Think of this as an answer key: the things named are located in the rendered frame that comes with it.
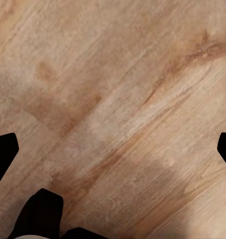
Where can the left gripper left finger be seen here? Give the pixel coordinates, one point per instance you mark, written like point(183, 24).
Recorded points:
point(8, 151)

